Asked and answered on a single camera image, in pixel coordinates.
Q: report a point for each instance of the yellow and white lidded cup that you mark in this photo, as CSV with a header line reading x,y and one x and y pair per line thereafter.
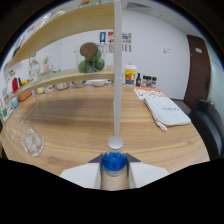
x,y
130,75

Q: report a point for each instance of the clear glass with ice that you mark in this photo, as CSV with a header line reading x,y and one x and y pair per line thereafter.
x,y
31,141

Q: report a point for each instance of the white fabric pouch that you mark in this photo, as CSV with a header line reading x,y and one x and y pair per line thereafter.
x,y
168,111

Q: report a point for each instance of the glass jar of limes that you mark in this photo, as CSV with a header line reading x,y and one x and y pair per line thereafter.
x,y
90,60

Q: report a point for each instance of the orange printed paper sheet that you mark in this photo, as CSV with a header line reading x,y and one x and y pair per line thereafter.
x,y
148,92

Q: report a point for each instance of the small dark sauce bottle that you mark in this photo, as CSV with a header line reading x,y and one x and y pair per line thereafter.
x,y
138,80

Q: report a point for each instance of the black chair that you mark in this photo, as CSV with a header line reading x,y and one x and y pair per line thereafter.
x,y
208,128

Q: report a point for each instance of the dark brown door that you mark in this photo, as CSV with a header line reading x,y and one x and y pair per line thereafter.
x,y
198,71

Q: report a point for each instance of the blue liquid bottle silver cap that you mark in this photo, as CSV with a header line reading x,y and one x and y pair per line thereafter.
x,y
114,160

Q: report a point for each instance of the wide white bowl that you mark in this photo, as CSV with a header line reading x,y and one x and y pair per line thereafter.
x,y
98,82

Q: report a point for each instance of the small dark spice jar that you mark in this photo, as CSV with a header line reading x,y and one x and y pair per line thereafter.
x,y
153,82
146,82

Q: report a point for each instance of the white and blue bottle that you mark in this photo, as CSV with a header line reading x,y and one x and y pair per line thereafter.
x,y
15,102

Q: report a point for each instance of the orange storage basket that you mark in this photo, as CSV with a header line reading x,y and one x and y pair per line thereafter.
x,y
24,96

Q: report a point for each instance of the gripper right finger white block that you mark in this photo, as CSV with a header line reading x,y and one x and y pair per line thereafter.
x,y
146,173

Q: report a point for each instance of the gripper left finger white block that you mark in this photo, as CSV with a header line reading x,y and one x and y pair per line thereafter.
x,y
85,175

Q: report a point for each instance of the white frame wooden shelf rack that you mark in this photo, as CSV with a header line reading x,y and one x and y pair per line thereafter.
x,y
117,66

